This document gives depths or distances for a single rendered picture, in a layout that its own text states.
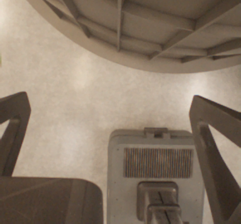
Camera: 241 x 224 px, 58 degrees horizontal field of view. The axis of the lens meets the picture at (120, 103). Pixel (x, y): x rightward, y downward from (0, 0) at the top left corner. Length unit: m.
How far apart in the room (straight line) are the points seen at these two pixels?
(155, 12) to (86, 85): 0.86
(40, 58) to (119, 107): 0.56
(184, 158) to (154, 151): 0.16
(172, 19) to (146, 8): 0.07
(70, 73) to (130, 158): 0.62
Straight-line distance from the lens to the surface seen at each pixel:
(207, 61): 1.42
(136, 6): 0.57
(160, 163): 1.17
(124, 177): 1.18
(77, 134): 1.39
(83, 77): 1.34
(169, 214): 1.04
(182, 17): 0.59
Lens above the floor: 1.33
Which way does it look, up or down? 84 degrees down
